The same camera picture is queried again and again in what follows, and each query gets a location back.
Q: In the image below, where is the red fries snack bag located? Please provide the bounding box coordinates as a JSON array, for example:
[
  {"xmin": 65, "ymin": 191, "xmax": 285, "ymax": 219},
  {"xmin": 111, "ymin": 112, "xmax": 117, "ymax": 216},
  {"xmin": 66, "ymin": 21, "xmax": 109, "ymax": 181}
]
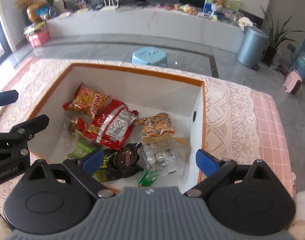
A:
[{"xmin": 62, "ymin": 83, "xmax": 111, "ymax": 120}]

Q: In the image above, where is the orange cardboard box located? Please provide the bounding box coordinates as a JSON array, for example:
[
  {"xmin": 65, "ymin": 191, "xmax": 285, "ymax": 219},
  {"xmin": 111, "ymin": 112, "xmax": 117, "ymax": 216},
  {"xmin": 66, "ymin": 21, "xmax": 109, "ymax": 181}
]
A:
[{"xmin": 29, "ymin": 63, "xmax": 206, "ymax": 192}]

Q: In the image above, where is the light blue plastic stool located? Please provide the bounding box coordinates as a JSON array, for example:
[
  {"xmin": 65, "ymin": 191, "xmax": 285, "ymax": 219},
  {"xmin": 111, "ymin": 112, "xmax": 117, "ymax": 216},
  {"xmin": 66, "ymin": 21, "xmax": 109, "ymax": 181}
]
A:
[{"xmin": 131, "ymin": 47, "xmax": 168, "ymax": 67}]

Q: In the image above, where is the blue-grey trash can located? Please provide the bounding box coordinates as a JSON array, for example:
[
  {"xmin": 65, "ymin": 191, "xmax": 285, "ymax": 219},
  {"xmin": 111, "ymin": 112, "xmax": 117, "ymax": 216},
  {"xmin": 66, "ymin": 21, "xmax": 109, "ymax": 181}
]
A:
[{"xmin": 237, "ymin": 26, "xmax": 269, "ymax": 70}]

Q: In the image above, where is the orange nut snack packet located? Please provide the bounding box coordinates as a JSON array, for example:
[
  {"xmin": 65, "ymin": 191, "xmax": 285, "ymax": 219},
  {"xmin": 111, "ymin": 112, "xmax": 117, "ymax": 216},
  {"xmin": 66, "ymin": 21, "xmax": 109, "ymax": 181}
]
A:
[{"xmin": 137, "ymin": 113, "xmax": 176, "ymax": 139}]

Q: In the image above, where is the black snack packet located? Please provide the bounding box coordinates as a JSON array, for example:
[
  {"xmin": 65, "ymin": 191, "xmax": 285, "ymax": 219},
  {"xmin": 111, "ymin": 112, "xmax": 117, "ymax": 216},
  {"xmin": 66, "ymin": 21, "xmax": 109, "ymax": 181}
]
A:
[{"xmin": 93, "ymin": 142, "xmax": 144, "ymax": 183}]

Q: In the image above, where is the pink small heater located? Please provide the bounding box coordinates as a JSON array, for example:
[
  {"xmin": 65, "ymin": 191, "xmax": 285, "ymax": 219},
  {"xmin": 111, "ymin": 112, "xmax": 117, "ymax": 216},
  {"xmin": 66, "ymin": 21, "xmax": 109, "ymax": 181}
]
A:
[{"xmin": 284, "ymin": 70, "xmax": 302, "ymax": 95}]

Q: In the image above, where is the teddy bear gift box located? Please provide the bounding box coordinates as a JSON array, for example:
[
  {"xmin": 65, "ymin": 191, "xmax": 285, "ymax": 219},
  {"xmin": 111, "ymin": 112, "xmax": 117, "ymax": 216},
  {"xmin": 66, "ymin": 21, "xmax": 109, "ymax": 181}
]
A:
[{"xmin": 203, "ymin": 0, "xmax": 241, "ymax": 22}]

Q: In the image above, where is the golden gourd vase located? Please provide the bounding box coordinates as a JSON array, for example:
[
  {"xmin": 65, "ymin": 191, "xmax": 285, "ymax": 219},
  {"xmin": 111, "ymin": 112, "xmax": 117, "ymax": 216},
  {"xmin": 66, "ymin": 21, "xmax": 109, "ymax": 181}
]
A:
[{"xmin": 27, "ymin": 1, "xmax": 44, "ymax": 23}]

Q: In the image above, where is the green snack packet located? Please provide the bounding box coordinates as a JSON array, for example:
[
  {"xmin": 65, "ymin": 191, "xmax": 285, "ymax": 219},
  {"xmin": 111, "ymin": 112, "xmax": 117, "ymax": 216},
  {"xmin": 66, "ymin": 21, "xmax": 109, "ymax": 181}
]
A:
[{"xmin": 67, "ymin": 139, "xmax": 98, "ymax": 159}]

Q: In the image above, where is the clear braised meat packet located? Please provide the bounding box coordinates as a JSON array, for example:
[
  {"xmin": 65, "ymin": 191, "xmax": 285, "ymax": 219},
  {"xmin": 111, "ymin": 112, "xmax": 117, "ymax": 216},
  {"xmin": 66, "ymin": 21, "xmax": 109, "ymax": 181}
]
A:
[{"xmin": 67, "ymin": 117, "xmax": 88, "ymax": 136}]

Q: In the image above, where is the red white snack bag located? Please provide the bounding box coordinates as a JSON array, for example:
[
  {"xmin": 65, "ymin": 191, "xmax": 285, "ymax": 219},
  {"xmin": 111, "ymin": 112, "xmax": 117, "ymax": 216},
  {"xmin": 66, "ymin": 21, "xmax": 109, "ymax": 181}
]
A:
[{"xmin": 83, "ymin": 99, "xmax": 138, "ymax": 150}]

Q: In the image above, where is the white wifi router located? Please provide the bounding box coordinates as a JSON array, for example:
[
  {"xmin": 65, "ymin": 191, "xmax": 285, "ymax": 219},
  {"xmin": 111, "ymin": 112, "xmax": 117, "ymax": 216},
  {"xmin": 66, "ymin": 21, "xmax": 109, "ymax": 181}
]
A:
[{"xmin": 101, "ymin": 0, "xmax": 119, "ymax": 11}]

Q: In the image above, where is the potted plant by wall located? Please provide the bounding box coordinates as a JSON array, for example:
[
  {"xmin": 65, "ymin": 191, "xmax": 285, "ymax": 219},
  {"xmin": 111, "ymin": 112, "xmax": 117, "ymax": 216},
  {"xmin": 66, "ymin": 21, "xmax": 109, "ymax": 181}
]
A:
[{"xmin": 261, "ymin": 7, "xmax": 304, "ymax": 67}]

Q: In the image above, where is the grey TV console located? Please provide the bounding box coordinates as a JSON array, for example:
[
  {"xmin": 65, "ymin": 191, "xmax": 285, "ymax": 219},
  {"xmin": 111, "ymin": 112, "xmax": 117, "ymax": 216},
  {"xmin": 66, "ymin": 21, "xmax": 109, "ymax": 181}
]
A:
[{"xmin": 47, "ymin": 7, "xmax": 244, "ymax": 53}]

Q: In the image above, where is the clear candy packet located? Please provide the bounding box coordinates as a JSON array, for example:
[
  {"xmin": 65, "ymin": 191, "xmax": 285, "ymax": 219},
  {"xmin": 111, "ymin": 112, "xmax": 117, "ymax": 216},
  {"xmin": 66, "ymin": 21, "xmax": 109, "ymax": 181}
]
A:
[{"xmin": 142, "ymin": 139, "xmax": 191, "ymax": 172}]

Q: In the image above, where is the pink storage box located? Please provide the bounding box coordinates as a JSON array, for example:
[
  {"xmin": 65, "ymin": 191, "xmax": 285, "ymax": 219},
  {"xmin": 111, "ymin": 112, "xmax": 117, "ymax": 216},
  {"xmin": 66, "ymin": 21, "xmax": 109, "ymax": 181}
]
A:
[{"xmin": 26, "ymin": 30, "xmax": 49, "ymax": 48}]

